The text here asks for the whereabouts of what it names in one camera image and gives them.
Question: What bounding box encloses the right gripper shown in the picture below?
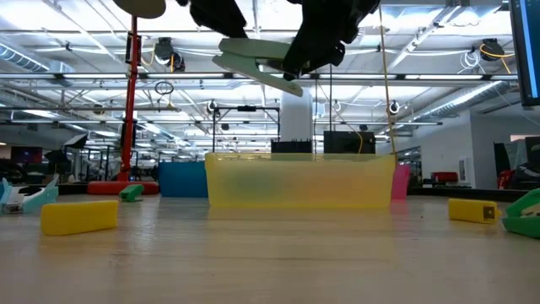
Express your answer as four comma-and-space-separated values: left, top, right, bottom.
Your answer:
281, 0, 381, 82

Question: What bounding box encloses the mint green stapler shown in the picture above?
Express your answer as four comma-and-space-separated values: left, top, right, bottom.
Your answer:
212, 37, 305, 98

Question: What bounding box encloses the green mini stapler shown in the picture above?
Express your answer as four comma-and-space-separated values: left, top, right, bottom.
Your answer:
501, 188, 540, 240
119, 184, 145, 203

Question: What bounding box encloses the yellow mini stapler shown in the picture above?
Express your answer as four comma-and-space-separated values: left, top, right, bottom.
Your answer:
448, 198, 502, 225
40, 199, 119, 236

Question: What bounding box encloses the teal staple remover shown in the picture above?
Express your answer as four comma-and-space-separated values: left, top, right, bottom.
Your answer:
0, 174, 59, 214

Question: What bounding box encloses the translucent yellow plastic bin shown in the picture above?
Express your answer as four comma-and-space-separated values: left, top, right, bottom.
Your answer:
205, 152, 397, 209

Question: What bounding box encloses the red round stand base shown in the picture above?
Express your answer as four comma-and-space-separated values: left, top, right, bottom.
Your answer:
87, 0, 167, 196

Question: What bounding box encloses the pink plastic bin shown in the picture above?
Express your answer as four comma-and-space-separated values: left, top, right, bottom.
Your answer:
390, 164, 411, 200

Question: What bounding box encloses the blue plastic bin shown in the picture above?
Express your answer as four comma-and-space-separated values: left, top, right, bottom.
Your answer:
159, 161, 208, 198

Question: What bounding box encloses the computer monitor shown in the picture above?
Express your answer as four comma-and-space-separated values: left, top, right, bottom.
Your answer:
508, 0, 540, 106

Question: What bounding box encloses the yellow cable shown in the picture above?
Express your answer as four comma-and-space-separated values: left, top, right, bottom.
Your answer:
377, 3, 398, 157

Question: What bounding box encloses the black aluminium table frame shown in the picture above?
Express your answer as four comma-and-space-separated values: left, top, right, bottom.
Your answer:
57, 182, 528, 203

